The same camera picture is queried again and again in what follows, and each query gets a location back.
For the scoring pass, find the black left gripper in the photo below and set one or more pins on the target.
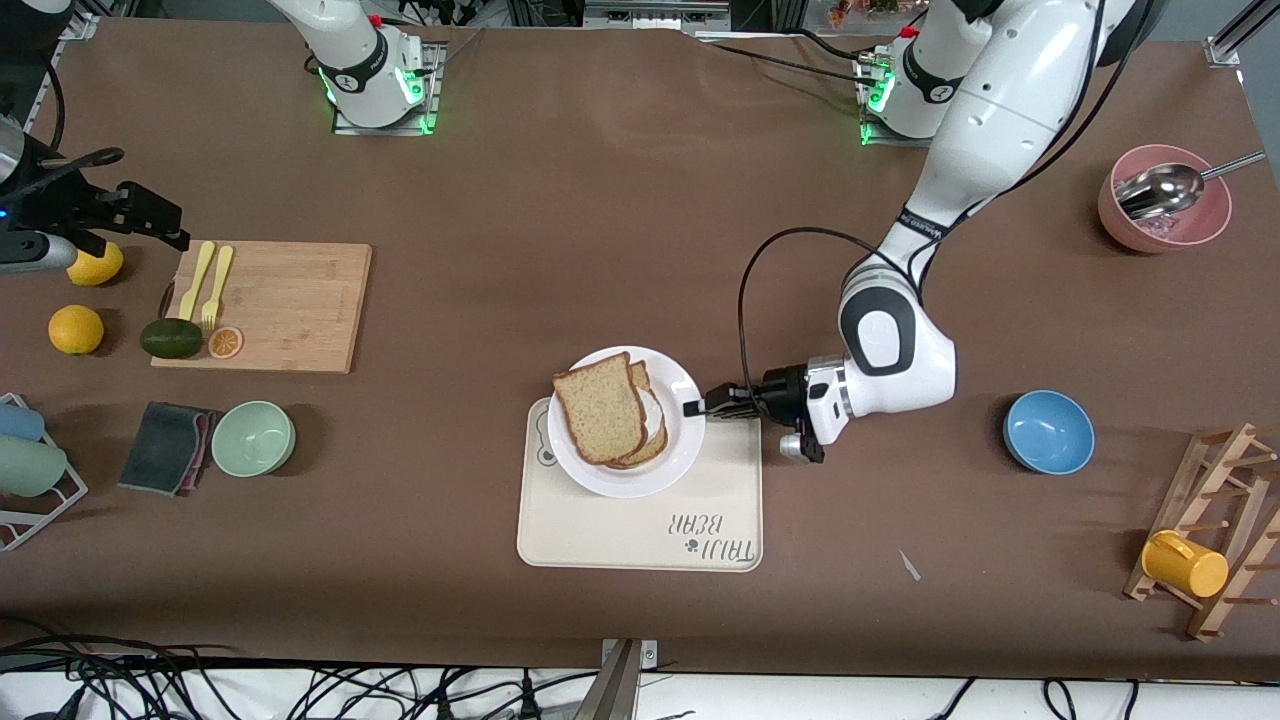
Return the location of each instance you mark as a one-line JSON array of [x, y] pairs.
[[781, 392]]

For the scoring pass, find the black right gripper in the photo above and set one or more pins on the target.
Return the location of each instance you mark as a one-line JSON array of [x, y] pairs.
[[62, 207]]

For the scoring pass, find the white round plate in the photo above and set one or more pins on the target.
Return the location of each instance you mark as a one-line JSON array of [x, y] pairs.
[[680, 450]]

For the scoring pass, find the fried egg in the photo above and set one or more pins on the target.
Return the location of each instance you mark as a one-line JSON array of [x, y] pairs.
[[655, 415]]

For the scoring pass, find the seeded bread slice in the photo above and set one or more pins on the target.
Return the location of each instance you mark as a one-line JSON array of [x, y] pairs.
[[600, 410]]

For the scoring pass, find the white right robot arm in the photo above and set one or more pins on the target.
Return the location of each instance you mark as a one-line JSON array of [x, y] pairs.
[[350, 50]]

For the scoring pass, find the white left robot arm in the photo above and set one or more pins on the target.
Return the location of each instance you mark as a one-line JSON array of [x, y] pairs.
[[900, 360]]

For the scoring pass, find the yellow lemon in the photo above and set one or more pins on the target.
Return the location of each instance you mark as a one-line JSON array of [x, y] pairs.
[[76, 330], [98, 270]]

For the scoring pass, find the yellow plastic knife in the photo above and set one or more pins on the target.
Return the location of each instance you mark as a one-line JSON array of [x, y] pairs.
[[198, 280]]

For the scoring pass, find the yellow plastic fork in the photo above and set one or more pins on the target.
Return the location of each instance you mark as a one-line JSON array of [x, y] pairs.
[[220, 280]]

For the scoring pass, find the green avocado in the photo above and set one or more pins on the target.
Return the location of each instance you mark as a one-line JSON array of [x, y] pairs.
[[172, 338]]

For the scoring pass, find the orange slice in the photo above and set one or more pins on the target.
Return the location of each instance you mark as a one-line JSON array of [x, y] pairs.
[[225, 342]]

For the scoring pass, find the beige bear print tray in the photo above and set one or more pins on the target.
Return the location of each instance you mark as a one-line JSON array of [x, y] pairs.
[[600, 530]]

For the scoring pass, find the bamboo cutting board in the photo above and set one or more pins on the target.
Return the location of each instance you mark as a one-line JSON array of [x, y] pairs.
[[300, 300]]

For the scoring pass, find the light blue cup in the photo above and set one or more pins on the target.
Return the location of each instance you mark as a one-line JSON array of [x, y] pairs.
[[18, 422]]

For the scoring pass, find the dark grey folded cloth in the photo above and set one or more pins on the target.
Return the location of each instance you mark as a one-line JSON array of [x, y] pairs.
[[160, 448]]

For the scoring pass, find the pink cloth under grey cloth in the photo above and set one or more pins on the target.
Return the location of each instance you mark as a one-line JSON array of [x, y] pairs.
[[208, 440]]

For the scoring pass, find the small white paper scrap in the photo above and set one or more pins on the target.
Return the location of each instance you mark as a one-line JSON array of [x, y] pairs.
[[910, 566]]

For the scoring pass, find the mint green bowl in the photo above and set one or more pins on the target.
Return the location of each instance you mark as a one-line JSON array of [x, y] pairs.
[[253, 438]]

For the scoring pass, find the pale green cup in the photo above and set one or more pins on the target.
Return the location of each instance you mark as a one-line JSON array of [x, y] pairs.
[[28, 468]]

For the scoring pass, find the blue bowl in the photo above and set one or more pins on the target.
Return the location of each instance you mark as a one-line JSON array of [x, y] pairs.
[[1048, 432]]

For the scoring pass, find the grey background box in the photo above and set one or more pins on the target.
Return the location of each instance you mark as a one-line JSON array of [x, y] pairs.
[[650, 15]]

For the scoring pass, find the metal ladle spoon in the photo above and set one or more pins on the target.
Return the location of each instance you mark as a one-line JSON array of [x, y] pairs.
[[1160, 190]]

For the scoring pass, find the yellow mug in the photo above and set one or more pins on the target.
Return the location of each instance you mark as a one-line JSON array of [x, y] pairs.
[[1185, 565]]

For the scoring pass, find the pink bowl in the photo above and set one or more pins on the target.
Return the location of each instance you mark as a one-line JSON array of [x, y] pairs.
[[1200, 230]]

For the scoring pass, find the wooden mug rack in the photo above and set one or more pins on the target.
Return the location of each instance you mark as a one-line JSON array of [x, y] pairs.
[[1235, 480]]

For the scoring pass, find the aluminium frame profile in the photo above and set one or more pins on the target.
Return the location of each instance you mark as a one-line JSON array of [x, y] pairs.
[[1225, 45], [80, 25]]

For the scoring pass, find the metal table edge bracket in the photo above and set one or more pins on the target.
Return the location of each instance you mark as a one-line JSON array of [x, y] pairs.
[[620, 690]]

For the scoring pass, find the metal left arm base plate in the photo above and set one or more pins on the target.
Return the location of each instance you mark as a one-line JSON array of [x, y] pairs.
[[880, 138]]

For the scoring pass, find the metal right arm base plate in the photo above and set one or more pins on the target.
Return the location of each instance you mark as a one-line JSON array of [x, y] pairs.
[[432, 100]]

